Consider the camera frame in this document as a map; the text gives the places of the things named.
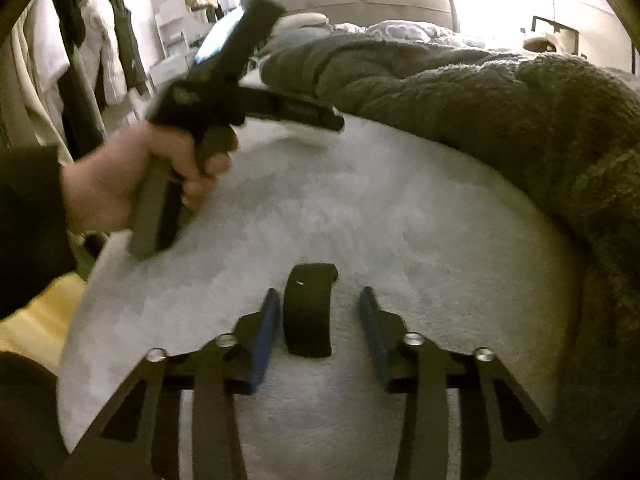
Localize white cat bed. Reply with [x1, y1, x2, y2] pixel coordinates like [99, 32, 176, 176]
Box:
[523, 32, 567, 54]

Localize person's left dark sleeve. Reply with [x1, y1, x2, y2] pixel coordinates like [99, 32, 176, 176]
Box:
[0, 146, 76, 318]

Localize blue white patterned duvet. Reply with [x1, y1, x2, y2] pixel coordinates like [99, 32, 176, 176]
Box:
[333, 20, 485, 48]

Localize dark grey fluffy blanket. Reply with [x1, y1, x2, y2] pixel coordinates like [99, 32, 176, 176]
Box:
[260, 35, 639, 476]

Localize black hanging garment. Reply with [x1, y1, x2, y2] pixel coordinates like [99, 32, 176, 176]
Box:
[52, 0, 106, 160]

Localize dark green hanging garment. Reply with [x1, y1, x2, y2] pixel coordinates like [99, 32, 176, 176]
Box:
[110, 0, 148, 96]

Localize beige hanging coat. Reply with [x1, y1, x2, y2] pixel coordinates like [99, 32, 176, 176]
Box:
[1, 0, 73, 165]

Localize person's left hand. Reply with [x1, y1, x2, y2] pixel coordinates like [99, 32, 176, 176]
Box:
[61, 122, 239, 234]

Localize black curved strap piece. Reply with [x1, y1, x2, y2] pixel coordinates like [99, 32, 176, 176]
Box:
[282, 262, 340, 359]

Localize white vanity dresser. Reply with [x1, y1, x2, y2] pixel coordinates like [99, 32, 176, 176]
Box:
[149, 0, 212, 89]

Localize grey bed mattress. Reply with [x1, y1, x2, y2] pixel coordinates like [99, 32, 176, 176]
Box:
[58, 116, 579, 479]

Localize cream pillow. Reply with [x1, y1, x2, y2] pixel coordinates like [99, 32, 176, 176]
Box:
[272, 12, 329, 35]

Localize black chair frame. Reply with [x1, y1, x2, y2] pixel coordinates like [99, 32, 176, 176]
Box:
[532, 15, 580, 55]

